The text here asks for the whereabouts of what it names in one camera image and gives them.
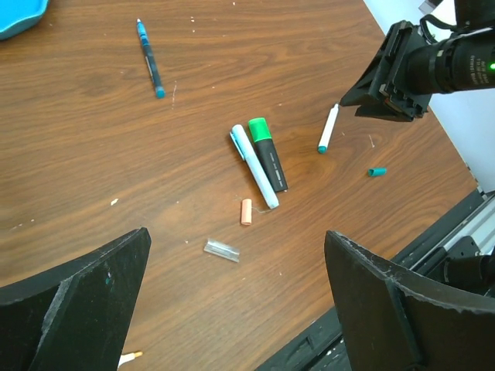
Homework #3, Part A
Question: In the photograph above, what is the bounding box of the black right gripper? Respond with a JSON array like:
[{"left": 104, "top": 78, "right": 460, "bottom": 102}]
[{"left": 340, "top": 21, "right": 429, "bottom": 122}]

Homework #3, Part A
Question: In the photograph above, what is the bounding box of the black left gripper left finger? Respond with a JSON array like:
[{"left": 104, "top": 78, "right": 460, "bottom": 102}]
[{"left": 1, "top": 228, "right": 151, "bottom": 370}]

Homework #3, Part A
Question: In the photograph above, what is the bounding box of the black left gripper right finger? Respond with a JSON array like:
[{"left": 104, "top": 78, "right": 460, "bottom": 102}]
[{"left": 324, "top": 231, "right": 494, "bottom": 370}]

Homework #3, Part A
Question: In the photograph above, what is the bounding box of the black green highlighter pen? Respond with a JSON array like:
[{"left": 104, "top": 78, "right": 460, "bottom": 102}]
[{"left": 248, "top": 117, "right": 288, "bottom": 192}]

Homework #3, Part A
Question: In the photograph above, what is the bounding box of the light blue highlighter pen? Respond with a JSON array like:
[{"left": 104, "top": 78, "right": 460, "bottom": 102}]
[{"left": 230, "top": 124, "right": 279, "bottom": 209}]

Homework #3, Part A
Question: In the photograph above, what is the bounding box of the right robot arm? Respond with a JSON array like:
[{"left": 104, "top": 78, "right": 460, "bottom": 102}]
[{"left": 340, "top": 1, "right": 494, "bottom": 298}]

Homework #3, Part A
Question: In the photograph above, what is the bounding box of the white orange marker pen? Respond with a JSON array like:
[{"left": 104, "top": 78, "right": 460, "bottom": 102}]
[{"left": 118, "top": 351, "right": 143, "bottom": 368}]

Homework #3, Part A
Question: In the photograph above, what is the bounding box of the white teal marker pen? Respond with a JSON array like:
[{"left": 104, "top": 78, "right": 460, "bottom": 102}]
[{"left": 317, "top": 104, "right": 340, "bottom": 154}]

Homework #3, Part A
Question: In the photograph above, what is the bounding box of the orange pen cap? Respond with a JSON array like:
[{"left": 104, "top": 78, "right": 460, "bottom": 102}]
[{"left": 241, "top": 199, "right": 252, "bottom": 226}]

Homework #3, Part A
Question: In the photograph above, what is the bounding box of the clear pen cap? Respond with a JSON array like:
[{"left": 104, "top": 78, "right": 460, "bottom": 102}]
[{"left": 203, "top": 239, "right": 240, "bottom": 263}]

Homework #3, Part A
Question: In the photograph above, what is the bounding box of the blue ballpoint pen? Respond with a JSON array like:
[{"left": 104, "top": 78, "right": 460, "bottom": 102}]
[{"left": 136, "top": 19, "right": 166, "bottom": 99}]

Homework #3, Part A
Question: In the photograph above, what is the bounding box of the teal marker cap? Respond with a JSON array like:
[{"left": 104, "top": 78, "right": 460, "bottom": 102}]
[{"left": 367, "top": 168, "right": 387, "bottom": 178}]

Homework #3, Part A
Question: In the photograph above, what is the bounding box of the teal dotted plate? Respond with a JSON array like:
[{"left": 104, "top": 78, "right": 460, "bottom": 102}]
[{"left": 0, "top": 0, "right": 50, "bottom": 41}]

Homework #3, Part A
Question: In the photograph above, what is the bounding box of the aluminium table frame rail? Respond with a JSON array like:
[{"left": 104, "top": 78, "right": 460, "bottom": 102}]
[{"left": 401, "top": 190, "right": 494, "bottom": 271}]

